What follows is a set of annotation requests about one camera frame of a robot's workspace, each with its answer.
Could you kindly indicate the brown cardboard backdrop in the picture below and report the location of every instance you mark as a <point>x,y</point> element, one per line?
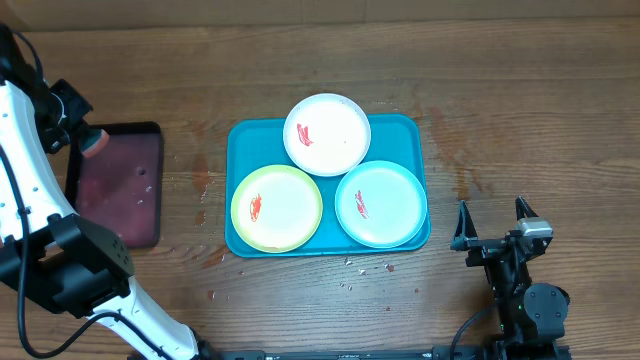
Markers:
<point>63,15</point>

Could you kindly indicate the white plate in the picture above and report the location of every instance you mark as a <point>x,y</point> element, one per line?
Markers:
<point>326,134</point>

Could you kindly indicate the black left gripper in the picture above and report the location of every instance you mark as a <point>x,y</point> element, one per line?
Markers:
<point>55,139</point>

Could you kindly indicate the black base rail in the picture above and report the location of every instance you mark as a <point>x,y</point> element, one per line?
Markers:
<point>438,352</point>

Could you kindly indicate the pink green sponge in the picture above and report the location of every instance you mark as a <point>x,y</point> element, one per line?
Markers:
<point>92,142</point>

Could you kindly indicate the blue plastic tray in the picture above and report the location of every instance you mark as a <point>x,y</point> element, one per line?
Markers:
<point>256,143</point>

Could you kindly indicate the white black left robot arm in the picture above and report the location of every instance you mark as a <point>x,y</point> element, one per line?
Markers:
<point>51,255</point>

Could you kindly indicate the light blue plate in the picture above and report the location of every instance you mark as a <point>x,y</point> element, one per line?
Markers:
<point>381,204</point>

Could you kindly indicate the yellow-green plate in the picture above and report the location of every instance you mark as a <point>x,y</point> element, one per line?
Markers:
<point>276,209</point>

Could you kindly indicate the black tray of reddish water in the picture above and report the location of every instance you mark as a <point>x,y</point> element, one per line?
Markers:
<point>120,187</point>

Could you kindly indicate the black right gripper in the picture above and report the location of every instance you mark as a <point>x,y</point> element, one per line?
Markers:
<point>486,247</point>

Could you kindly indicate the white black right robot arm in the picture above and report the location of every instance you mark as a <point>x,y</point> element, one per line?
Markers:
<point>531,315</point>

